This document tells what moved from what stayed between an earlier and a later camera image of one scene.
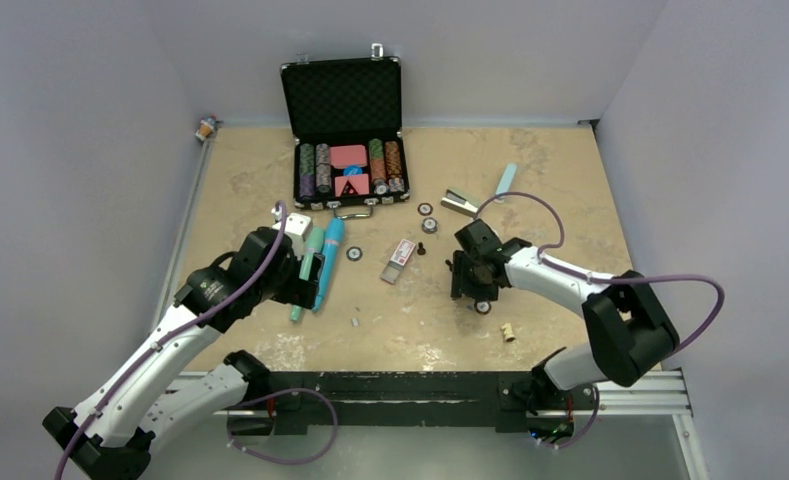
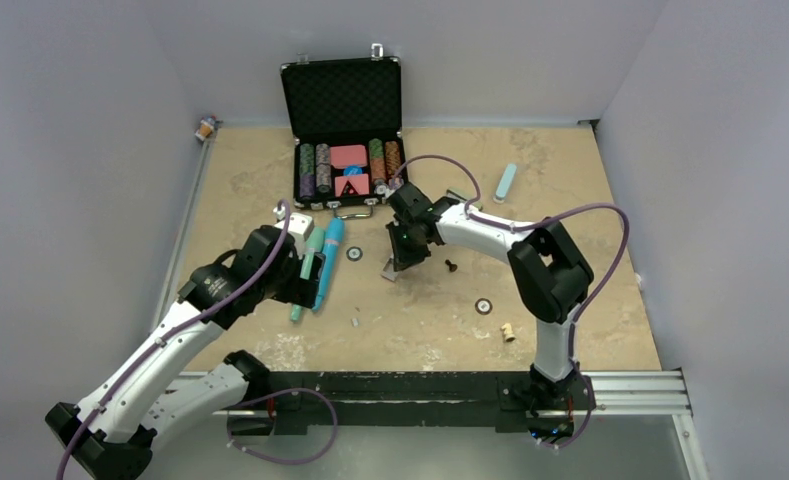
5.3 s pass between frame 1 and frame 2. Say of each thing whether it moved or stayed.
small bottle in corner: stayed
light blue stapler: stayed
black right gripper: moved
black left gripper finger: stayed
